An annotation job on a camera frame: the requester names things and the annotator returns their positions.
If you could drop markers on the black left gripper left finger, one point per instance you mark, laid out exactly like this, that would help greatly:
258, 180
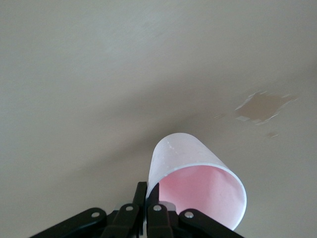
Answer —
123, 218

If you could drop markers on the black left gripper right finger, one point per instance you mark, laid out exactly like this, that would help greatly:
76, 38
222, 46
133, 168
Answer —
158, 218

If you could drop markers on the pink paper cup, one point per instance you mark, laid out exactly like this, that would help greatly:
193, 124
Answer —
178, 153

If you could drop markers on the brown sauce spill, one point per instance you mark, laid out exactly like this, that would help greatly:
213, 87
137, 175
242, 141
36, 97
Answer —
262, 104

